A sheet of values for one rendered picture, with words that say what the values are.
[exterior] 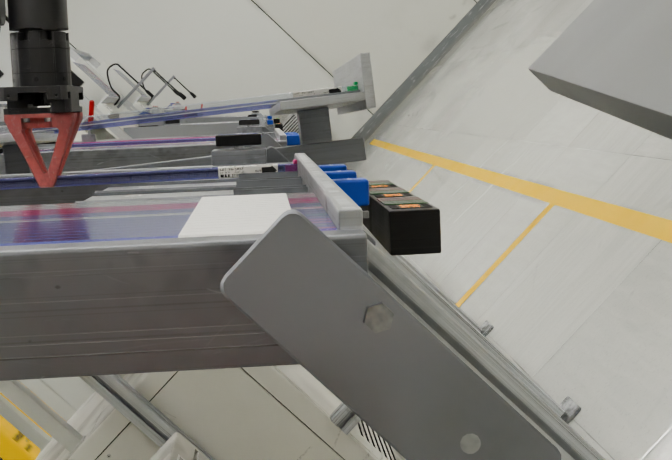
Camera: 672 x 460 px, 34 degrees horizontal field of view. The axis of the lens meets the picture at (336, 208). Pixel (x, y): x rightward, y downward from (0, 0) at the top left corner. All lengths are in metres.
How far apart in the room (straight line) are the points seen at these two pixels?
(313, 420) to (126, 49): 6.81
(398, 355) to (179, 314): 0.11
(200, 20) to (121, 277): 8.13
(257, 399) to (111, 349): 1.51
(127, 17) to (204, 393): 6.81
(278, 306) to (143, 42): 8.20
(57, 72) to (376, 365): 0.69
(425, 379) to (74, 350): 0.17
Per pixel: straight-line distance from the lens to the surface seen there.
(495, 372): 1.28
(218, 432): 2.06
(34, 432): 2.79
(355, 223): 0.54
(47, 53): 1.11
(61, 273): 0.53
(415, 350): 0.49
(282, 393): 2.03
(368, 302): 0.48
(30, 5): 1.11
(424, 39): 8.72
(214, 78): 8.61
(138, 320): 0.53
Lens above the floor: 0.80
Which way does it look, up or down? 7 degrees down
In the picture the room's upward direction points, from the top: 47 degrees counter-clockwise
